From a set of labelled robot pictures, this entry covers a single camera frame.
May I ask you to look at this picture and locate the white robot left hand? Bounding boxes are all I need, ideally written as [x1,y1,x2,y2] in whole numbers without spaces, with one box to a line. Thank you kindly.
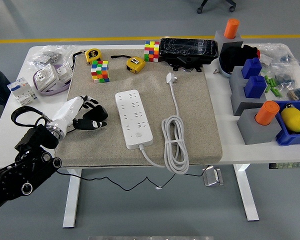
[49,94,108,133]

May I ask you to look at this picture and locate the black plug adapter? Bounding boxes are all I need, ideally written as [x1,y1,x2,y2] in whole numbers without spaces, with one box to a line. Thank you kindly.
[82,104,109,125]

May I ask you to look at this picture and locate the white power strip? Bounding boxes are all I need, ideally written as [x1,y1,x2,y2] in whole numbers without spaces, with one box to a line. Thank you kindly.
[114,89,154,150]

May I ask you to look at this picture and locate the purple band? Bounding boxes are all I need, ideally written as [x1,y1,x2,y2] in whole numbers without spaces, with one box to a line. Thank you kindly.
[32,63,73,97]

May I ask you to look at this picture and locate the white circuit breaker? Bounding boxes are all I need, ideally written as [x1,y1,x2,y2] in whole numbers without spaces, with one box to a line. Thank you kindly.
[6,76,39,107]

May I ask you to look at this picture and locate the multicolour puzzle cube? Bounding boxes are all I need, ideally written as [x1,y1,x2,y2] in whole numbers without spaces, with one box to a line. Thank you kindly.
[90,59,111,84]
[143,40,161,63]

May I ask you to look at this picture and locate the clear bag of screws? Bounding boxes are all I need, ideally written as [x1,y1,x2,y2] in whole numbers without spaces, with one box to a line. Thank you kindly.
[27,44,77,71]

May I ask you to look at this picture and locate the yellow tape measure, 5m print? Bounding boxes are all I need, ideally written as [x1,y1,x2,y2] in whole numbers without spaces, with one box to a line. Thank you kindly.
[71,48,103,66]

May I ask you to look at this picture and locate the white table leg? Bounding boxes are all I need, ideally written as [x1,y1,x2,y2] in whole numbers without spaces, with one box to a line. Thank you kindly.
[62,167,83,229]
[233,163,260,222]

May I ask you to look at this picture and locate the grey-brown mat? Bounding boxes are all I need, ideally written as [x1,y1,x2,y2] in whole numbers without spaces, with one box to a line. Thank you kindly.
[54,48,223,168]

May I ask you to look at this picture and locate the black film-wrapped box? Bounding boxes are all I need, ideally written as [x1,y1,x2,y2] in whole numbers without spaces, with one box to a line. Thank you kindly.
[158,37,220,73]

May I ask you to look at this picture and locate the metal foot pedal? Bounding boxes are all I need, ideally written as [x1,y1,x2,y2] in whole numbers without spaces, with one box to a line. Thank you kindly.
[202,166,225,187]

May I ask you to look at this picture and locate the pale blue dish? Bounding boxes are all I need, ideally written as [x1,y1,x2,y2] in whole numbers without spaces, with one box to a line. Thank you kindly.
[218,56,233,79]

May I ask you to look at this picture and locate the black office chair base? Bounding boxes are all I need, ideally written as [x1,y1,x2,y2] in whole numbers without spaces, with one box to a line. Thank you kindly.
[196,0,237,14]

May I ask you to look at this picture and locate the grey two-slot holder block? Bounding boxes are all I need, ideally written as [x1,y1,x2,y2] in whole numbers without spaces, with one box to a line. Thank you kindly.
[229,65,268,117]

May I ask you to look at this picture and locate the black cloth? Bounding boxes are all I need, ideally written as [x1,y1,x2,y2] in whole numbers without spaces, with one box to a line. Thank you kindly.
[219,44,261,73]

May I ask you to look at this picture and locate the orange cylinder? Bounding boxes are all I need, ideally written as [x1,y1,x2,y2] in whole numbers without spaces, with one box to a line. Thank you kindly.
[223,18,240,40]
[255,100,280,126]

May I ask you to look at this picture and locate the blue block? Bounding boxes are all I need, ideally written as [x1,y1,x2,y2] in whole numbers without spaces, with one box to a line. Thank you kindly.
[241,57,263,80]
[243,75,268,100]

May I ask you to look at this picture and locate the large clear plastic bag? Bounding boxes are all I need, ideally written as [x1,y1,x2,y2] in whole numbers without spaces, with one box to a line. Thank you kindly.
[258,42,300,73]

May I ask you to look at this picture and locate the clear bag of blue parts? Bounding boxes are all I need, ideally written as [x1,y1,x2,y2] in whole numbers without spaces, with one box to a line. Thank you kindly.
[274,71,297,88]

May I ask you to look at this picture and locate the blue plastic bin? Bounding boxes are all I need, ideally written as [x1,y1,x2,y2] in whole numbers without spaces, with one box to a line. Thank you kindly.
[271,100,300,147]

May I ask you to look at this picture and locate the yellow lemon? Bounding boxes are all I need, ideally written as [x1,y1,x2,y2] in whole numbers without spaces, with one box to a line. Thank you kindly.
[280,106,300,133]

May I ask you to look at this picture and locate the table control panel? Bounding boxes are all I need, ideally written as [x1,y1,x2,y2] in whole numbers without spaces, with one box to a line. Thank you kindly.
[269,162,300,170]

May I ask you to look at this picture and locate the thin black plug cord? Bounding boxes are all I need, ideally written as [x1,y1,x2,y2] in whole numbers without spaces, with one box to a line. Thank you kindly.
[55,126,213,192]

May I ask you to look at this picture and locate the white power cord with plug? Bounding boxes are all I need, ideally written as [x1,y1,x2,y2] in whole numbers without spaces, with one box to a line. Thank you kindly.
[138,71,190,175]

